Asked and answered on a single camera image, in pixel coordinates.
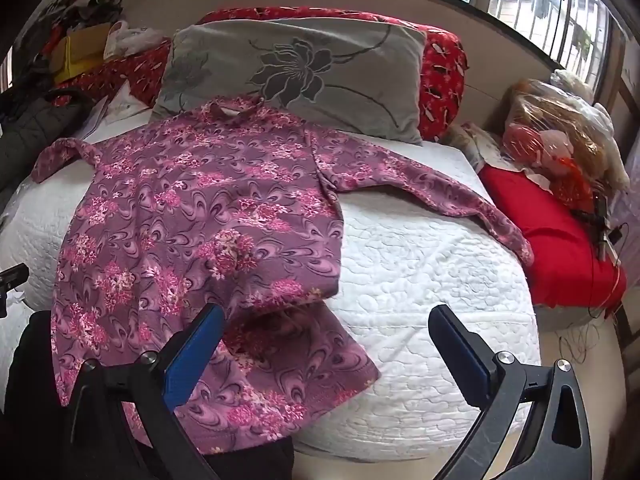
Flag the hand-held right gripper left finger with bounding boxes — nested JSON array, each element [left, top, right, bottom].
[[67, 302, 226, 480]]

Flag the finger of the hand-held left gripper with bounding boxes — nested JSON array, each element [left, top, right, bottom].
[[0, 264, 29, 318]]

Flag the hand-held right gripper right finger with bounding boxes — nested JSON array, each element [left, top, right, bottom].
[[428, 304, 593, 480]]

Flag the purple floral shirt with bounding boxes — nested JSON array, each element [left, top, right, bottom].
[[31, 95, 535, 456]]

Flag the pile of clothes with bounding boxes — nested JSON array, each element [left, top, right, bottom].
[[30, 0, 123, 56]]

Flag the white quilted mattress pad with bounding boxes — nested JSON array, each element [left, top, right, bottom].
[[0, 110, 543, 463]]

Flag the person's black clothing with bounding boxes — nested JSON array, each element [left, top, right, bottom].
[[0, 310, 296, 480]]

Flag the red cloth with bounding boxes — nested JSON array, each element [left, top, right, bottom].
[[477, 165, 628, 308]]

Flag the dark jacket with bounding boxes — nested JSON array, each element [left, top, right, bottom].
[[0, 87, 96, 196]]

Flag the dark tool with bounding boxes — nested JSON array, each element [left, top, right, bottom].
[[575, 195, 623, 261]]

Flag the papers in clear sleeve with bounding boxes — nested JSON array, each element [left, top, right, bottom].
[[102, 82, 151, 121]]

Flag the light floral cloth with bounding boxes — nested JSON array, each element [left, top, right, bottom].
[[447, 122, 508, 171]]

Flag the yellow cardboard box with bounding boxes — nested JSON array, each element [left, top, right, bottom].
[[50, 22, 118, 86]]

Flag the clear plastic bag of toys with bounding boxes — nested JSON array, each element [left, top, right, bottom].
[[502, 77, 631, 206]]

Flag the white plastic bag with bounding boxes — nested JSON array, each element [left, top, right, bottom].
[[103, 21, 166, 61]]

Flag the red patterned blanket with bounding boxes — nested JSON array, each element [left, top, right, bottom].
[[50, 6, 468, 143]]

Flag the grey floral pillow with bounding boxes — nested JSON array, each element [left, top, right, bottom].
[[152, 17, 427, 147]]

